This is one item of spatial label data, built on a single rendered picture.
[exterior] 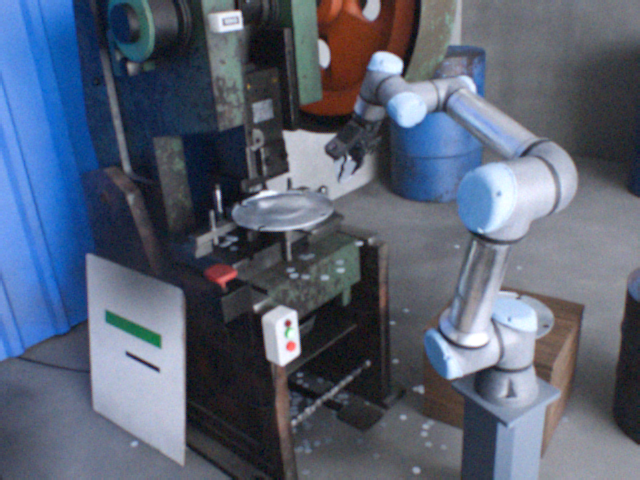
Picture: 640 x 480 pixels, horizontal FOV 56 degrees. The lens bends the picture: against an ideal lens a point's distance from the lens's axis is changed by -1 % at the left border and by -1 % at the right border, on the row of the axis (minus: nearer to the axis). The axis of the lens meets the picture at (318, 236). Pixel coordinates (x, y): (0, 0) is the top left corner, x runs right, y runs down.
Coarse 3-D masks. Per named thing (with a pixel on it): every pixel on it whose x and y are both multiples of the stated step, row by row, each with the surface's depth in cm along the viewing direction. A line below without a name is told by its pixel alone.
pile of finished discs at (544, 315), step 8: (504, 296) 206; (512, 296) 205; (528, 304) 200; (536, 304) 200; (536, 312) 195; (544, 312) 195; (536, 320) 191; (544, 320) 191; (552, 320) 191; (544, 328) 187; (536, 336) 183
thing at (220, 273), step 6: (222, 264) 151; (210, 270) 148; (216, 270) 148; (222, 270) 147; (228, 270) 147; (234, 270) 147; (204, 276) 148; (210, 276) 146; (216, 276) 145; (222, 276) 145; (228, 276) 146; (222, 282) 148
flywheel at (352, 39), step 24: (336, 0) 179; (360, 0) 188; (384, 0) 171; (408, 0) 162; (336, 24) 185; (360, 24) 179; (384, 24) 174; (408, 24) 164; (336, 48) 188; (360, 48) 182; (384, 48) 176; (408, 48) 168; (336, 72) 191; (360, 72) 185; (336, 96) 190
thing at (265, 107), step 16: (256, 80) 162; (272, 80) 166; (256, 96) 163; (272, 96) 168; (256, 112) 164; (272, 112) 169; (256, 128) 166; (272, 128) 170; (224, 144) 170; (256, 144) 166; (272, 144) 168; (224, 160) 173; (240, 160) 168; (256, 160) 168; (272, 160) 167; (240, 176) 171; (256, 176) 170
